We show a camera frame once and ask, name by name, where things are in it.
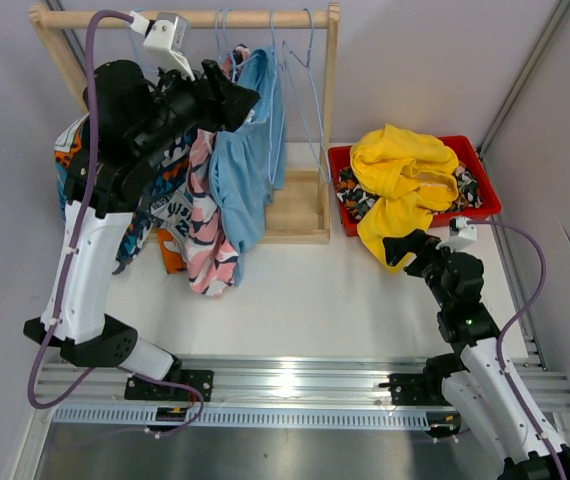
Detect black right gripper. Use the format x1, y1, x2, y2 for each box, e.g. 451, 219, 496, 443
382, 229, 463, 310

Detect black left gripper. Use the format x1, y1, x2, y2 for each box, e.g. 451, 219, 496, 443
134, 53, 260, 159

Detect wooden clothes rack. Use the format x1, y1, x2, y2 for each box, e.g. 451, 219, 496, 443
29, 1, 341, 244

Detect blue wire hanger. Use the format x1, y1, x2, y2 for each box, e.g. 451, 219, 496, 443
282, 7, 332, 184
127, 9, 162, 77
267, 9, 284, 190

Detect blue orange patchwork shorts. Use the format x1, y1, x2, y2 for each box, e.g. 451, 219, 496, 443
53, 117, 196, 276

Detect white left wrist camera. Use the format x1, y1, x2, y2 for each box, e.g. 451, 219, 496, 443
129, 10, 195, 81

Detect pink white patterned shorts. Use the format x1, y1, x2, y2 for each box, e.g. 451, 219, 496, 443
185, 130, 239, 298

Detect yellow shorts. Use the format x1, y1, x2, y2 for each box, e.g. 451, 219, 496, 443
350, 124, 459, 274

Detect slotted cable duct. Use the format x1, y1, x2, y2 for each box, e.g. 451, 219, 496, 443
54, 404, 430, 431

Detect red plastic bin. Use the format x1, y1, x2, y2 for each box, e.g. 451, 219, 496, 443
328, 135, 501, 237

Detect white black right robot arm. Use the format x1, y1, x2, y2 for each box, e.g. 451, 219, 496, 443
382, 227, 570, 479

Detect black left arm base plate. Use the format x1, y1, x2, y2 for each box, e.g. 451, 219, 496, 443
124, 369, 215, 402

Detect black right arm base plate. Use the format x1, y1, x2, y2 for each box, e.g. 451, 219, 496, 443
378, 373, 450, 407

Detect white wire hanger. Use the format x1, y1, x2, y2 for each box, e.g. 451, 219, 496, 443
214, 8, 237, 79

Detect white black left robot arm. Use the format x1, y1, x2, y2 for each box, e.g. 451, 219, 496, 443
23, 60, 260, 400

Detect light blue shorts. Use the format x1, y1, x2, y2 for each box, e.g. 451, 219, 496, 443
210, 46, 286, 284

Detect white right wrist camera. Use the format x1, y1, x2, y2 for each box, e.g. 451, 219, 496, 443
437, 216, 478, 252

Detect orange black camo shorts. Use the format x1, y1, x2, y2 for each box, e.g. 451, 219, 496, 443
336, 163, 484, 221

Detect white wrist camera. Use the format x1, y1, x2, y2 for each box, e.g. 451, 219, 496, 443
129, 10, 195, 81
437, 216, 478, 252

